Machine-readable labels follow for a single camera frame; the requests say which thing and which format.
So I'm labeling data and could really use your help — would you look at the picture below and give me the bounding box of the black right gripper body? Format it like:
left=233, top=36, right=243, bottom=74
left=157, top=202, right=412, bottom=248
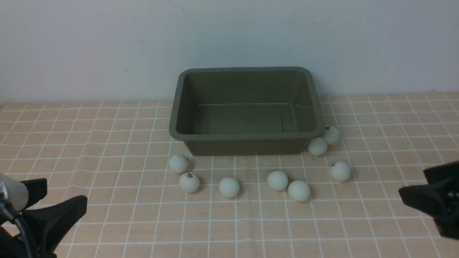
left=434, top=179, right=459, bottom=240

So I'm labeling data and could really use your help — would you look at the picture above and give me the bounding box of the white ball marked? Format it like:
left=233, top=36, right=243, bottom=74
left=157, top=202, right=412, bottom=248
left=329, top=161, right=351, bottom=182

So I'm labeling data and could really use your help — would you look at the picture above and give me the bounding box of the white ball bin corner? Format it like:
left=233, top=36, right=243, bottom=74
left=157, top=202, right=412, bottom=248
left=321, top=126, right=341, bottom=145

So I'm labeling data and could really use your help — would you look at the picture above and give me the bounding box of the white ball with logo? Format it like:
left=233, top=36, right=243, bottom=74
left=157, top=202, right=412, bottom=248
left=178, top=172, right=200, bottom=193

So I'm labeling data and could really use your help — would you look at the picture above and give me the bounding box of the plain white ball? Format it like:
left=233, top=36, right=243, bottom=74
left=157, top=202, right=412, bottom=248
left=168, top=155, right=190, bottom=174

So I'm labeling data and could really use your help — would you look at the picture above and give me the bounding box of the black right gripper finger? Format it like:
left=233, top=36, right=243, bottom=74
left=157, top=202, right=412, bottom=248
left=423, top=161, right=459, bottom=185
left=398, top=183, right=449, bottom=217

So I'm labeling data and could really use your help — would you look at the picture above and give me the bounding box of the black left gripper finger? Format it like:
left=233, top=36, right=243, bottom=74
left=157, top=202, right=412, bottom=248
left=21, top=178, right=47, bottom=210
left=22, top=195, right=87, bottom=256

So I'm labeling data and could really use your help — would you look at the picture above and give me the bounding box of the beige checkered tablecloth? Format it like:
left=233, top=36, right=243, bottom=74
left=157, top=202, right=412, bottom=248
left=0, top=92, right=459, bottom=258

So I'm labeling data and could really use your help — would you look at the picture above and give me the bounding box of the olive green plastic bin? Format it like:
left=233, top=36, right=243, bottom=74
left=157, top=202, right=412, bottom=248
left=169, top=67, right=326, bottom=156

